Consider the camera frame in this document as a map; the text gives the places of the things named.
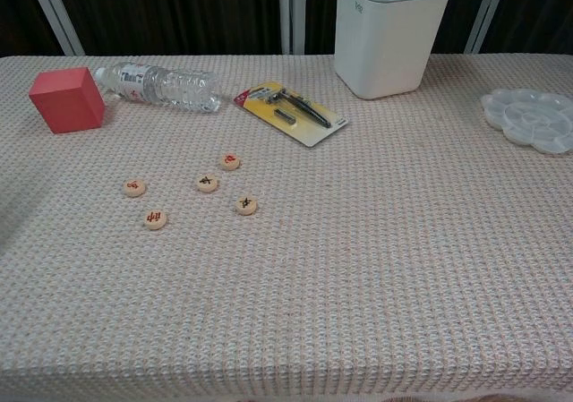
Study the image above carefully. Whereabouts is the white flip-lid trash bin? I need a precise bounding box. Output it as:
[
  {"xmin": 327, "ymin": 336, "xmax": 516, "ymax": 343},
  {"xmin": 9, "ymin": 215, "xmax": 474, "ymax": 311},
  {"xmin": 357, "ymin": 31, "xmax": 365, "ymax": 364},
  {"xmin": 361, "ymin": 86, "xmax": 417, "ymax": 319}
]
[{"xmin": 334, "ymin": 0, "xmax": 452, "ymax": 100}]

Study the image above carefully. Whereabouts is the grey aluminium frame post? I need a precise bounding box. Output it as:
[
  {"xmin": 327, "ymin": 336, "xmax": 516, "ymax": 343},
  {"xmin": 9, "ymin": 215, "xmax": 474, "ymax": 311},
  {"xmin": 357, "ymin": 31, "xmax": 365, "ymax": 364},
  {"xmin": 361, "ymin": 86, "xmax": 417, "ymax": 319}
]
[
  {"xmin": 464, "ymin": 0, "xmax": 511, "ymax": 55},
  {"xmin": 24, "ymin": 0, "xmax": 86, "ymax": 56},
  {"xmin": 278, "ymin": 0, "xmax": 306, "ymax": 56}
]

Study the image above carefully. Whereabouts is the red cube box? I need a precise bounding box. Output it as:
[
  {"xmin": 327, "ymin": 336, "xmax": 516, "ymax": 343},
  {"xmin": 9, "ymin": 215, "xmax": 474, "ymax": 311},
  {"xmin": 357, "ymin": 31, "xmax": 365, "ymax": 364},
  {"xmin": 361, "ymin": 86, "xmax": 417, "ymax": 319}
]
[{"xmin": 28, "ymin": 66, "xmax": 107, "ymax": 135}]

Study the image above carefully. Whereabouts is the clear plastic water bottle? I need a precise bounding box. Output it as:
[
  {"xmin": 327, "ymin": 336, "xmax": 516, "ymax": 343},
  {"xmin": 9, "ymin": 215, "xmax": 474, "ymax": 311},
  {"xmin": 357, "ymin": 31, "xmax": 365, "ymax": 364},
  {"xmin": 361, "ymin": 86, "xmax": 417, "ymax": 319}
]
[{"xmin": 92, "ymin": 61, "xmax": 222, "ymax": 115}]

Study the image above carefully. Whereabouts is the razor on yellow blister card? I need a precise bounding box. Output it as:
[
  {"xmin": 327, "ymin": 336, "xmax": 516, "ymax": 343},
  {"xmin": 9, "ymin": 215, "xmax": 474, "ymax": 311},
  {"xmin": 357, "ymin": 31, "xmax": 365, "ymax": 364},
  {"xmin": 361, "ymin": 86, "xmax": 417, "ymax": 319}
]
[{"xmin": 233, "ymin": 81, "xmax": 349, "ymax": 149}]

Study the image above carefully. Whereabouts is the beige woven tablecloth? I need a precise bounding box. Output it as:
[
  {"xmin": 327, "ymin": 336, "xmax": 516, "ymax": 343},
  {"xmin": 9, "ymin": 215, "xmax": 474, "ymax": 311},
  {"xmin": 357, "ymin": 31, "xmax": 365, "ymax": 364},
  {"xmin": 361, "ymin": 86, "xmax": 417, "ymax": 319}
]
[{"xmin": 0, "ymin": 54, "xmax": 573, "ymax": 402}]

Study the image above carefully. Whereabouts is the clear flower-shaped paint palette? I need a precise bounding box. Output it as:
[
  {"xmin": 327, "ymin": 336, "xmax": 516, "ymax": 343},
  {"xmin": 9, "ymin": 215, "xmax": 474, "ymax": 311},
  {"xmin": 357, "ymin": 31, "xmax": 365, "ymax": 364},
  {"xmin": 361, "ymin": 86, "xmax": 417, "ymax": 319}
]
[{"xmin": 480, "ymin": 88, "xmax": 573, "ymax": 155}]

